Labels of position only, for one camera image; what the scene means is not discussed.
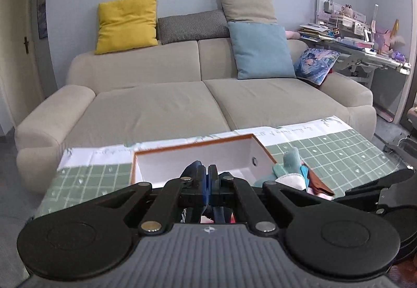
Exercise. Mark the grey checked pillow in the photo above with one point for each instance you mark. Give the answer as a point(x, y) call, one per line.
point(192, 26)

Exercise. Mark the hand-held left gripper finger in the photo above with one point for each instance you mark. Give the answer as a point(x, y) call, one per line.
point(204, 188)
point(212, 198)

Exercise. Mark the dark wall poster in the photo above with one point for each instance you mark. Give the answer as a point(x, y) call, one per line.
point(43, 4)

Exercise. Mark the purple plush toy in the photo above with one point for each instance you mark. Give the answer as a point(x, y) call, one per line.
point(389, 40)

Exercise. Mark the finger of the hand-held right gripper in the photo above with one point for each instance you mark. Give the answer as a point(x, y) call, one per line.
point(368, 190)

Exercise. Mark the white study desk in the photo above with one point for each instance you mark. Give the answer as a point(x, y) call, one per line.
point(361, 53)

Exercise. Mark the yellow pillow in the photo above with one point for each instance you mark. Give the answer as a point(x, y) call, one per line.
point(125, 24)

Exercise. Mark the printed cartoon pillow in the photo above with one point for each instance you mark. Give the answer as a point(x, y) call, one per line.
point(316, 65)

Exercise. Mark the cream door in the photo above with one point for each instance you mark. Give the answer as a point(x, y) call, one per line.
point(16, 47)

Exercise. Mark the beige sofa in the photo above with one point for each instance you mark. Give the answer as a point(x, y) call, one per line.
point(156, 109)

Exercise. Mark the orange cardboard box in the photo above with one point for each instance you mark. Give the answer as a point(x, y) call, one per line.
point(202, 157)

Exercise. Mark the green checked tablecloth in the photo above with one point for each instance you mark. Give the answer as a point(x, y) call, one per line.
point(332, 154)

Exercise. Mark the teal plush toy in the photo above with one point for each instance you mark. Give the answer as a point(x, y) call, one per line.
point(288, 161)

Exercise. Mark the beige pillow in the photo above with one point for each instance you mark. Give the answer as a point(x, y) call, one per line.
point(247, 4)

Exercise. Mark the stack of books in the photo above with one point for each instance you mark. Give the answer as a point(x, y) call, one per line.
point(312, 32)

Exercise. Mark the brown soft pouch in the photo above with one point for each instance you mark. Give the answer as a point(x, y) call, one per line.
point(319, 183)

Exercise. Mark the light blue pillow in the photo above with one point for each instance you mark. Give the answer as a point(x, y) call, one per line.
point(260, 50)

